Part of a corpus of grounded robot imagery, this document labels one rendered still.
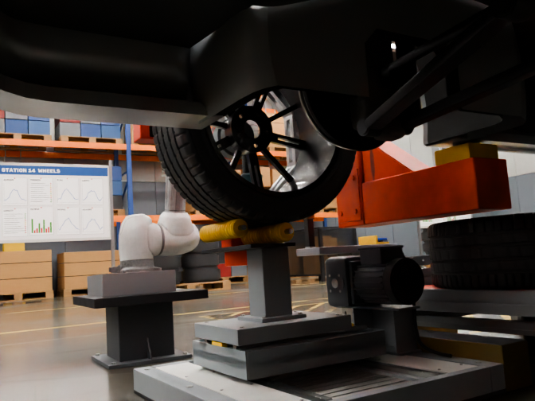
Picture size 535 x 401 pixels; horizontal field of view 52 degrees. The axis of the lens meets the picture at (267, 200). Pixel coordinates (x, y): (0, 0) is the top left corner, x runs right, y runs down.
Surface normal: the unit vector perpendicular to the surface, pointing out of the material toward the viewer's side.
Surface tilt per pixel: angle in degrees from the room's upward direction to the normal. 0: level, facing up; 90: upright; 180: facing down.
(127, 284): 90
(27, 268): 90
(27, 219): 90
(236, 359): 90
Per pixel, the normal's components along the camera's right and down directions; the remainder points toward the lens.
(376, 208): -0.86, 0.00
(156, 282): 0.48, -0.13
